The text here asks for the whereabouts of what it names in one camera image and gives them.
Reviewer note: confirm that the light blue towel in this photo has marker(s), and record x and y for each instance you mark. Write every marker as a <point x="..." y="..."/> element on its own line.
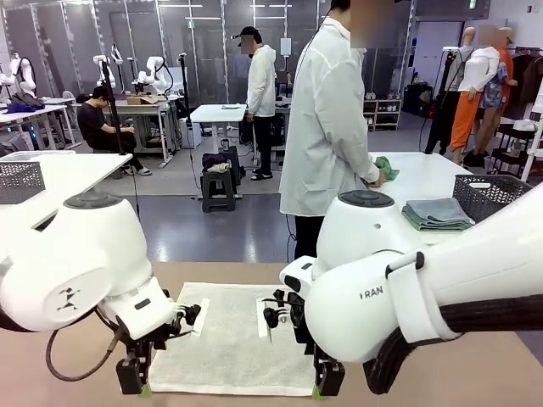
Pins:
<point x="432" y="210"/>

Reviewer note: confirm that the dark tumbler mug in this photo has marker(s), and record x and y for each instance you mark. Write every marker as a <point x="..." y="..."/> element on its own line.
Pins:
<point x="224" y="145"/>

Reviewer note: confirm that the grey clothes heap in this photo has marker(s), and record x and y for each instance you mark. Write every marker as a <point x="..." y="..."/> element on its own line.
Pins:
<point x="27" y="99"/>

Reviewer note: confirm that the purple cloth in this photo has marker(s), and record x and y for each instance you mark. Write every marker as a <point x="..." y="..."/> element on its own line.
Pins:
<point x="19" y="109"/>

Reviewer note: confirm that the black tripod pole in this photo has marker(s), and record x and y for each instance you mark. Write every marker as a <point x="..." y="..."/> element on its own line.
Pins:
<point x="113" y="106"/>
<point x="186" y="97"/>

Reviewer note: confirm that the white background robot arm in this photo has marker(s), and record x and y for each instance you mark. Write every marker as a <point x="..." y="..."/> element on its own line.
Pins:
<point x="25" y="74"/>
<point x="155" y="70"/>
<point x="108" y="74"/>

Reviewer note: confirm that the person's right forearm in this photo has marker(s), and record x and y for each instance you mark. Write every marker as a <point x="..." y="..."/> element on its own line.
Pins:
<point x="360" y="163"/>

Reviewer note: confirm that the cardboard box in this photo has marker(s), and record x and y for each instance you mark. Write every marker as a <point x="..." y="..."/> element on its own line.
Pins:
<point x="142" y="101"/>

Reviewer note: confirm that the white paper panel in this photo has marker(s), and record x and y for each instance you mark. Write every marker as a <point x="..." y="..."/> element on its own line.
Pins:
<point x="286" y="46"/>

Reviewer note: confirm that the pile of dark clothes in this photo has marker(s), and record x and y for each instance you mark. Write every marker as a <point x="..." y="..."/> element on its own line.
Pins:
<point x="214" y="163"/>

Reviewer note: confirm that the grey step stool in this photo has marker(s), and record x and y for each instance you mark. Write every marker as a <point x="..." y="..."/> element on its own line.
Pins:
<point x="216" y="180"/>

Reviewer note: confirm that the dark grey perforated basket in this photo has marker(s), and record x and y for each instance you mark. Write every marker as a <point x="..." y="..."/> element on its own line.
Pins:
<point x="483" y="199"/>
<point x="21" y="182"/>

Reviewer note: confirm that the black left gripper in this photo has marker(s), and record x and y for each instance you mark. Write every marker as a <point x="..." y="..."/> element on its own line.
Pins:
<point x="148" y="341"/>

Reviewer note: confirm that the black bags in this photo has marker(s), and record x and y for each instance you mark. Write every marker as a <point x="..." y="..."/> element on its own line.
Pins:
<point x="418" y="99"/>

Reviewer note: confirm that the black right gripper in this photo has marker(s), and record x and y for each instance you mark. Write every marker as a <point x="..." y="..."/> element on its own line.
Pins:
<point x="307" y="343"/>

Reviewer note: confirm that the black step stool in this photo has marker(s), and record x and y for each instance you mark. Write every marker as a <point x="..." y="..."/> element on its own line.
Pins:
<point x="235" y="165"/>

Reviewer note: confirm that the white towel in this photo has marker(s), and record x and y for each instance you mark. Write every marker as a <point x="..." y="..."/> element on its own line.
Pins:
<point x="233" y="339"/>

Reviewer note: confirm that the mannequin white top orange trousers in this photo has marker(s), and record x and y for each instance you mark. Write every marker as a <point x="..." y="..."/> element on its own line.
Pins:
<point x="477" y="68"/>

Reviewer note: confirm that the rack of dark clothes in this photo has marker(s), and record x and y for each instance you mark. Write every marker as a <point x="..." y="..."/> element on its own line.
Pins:
<point x="532" y="76"/>

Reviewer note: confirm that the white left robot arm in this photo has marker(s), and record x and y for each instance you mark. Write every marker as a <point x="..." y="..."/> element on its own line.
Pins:
<point x="76" y="254"/>

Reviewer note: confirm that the wooden shoe shelf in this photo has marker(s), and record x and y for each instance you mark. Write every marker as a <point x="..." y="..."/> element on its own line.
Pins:
<point x="384" y="114"/>

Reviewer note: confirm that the person in white coat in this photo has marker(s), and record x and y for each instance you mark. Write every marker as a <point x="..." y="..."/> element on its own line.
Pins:
<point x="322" y="127"/>

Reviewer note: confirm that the mannequin orange shirt beige hat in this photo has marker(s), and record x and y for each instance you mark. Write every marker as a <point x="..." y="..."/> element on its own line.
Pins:
<point x="505" y="55"/>

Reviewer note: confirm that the white lab table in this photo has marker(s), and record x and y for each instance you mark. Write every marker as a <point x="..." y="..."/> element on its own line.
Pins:
<point x="42" y="111"/>
<point x="140" y="108"/>

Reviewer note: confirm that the white height-adjustable desk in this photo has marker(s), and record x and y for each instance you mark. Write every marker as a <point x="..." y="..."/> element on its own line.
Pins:
<point x="218" y="113"/>

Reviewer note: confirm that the seated person in black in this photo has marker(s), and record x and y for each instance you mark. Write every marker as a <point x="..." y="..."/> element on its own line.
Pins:
<point x="91" y="123"/>

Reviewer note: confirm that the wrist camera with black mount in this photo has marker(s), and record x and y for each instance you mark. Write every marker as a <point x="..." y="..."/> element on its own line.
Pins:
<point x="188" y="316"/>
<point x="275" y="316"/>

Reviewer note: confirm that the person's right hand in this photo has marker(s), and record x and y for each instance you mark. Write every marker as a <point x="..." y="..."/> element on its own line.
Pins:
<point x="376" y="182"/>

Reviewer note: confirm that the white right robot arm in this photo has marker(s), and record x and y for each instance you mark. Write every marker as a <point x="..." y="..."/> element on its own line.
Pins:
<point x="466" y="271"/>

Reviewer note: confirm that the standing person white hoodie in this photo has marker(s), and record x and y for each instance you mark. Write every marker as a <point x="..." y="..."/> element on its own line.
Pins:
<point x="263" y="80"/>

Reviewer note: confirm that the black tripod with white board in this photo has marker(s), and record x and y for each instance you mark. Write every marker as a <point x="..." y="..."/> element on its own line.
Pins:
<point x="441" y="123"/>

